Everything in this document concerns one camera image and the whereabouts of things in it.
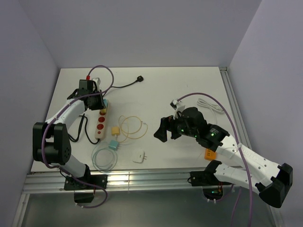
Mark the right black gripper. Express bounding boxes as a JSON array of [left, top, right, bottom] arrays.
[[154, 111, 198, 142]]

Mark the beige red power strip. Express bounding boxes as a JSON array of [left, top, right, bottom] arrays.
[[94, 102, 109, 140]]

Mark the orange-yellow charger with cable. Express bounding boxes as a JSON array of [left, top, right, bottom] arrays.
[[111, 126, 120, 138]]

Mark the light teal charger with cable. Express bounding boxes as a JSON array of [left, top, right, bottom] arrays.
[[108, 140, 120, 151]]

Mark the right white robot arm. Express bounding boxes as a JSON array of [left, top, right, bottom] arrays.
[[154, 107, 293, 208]]

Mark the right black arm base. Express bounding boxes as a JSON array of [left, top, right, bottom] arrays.
[[187, 160, 223, 200]]

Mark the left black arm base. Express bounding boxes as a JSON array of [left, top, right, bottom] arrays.
[[63, 175, 108, 209]]

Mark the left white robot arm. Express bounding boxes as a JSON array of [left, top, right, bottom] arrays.
[[33, 78, 106, 189]]

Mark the white flat charger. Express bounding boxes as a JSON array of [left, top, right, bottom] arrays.
[[132, 149, 147, 164]]

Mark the orange power strip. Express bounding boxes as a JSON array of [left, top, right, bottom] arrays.
[[204, 149, 216, 161]]

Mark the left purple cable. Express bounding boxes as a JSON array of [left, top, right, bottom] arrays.
[[41, 64, 114, 209]]

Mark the yellow charging cable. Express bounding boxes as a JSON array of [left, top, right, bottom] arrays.
[[118, 115, 149, 143]]

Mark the black power cord with plug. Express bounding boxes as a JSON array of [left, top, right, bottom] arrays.
[[63, 75, 145, 144]]

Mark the white power cord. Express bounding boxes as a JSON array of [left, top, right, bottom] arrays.
[[196, 98, 224, 126]]

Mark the aluminium right side rail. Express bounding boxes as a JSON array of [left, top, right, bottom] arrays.
[[219, 67, 251, 148]]

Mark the aluminium rail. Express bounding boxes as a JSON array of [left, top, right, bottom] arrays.
[[22, 168, 269, 195], [219, 67, 251, 148]]

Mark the aluminium front rail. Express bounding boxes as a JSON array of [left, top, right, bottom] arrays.
[[22, 168, 269, 195]]

